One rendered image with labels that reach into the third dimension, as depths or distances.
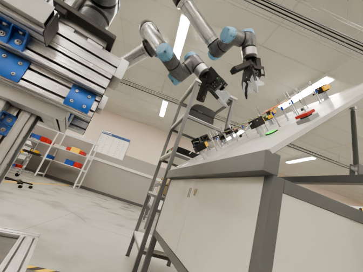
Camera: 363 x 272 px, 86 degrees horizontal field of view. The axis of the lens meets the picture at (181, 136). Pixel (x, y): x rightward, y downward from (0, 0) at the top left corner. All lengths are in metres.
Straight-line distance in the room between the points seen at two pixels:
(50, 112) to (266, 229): 0.85
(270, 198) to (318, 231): 0.19
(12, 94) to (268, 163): 0.91
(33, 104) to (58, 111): 0.08
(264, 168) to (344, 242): 0.34
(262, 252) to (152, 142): 8.11
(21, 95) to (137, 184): 7.56
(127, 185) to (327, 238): 7.87
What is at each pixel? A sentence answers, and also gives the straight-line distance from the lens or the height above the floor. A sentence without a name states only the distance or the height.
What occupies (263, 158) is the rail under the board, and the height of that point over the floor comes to 0.84.
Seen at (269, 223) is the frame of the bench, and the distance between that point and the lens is 0.61.
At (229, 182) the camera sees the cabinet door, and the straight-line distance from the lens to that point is 0.80.
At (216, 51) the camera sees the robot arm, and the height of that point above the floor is 1.45.
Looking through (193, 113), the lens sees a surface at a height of 1.51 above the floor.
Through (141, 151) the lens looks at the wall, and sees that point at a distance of 8.47.
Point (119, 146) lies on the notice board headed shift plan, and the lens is 8.53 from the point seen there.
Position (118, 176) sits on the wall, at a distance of 8.39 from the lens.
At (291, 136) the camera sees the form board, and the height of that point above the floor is 0.94.
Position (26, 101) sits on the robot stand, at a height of 0.82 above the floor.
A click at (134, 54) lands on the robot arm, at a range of 1.41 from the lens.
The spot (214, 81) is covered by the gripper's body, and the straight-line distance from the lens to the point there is 0.97.
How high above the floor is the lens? 0.65
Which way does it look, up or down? 18 degrees up
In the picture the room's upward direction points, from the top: 18 degrees clockwise
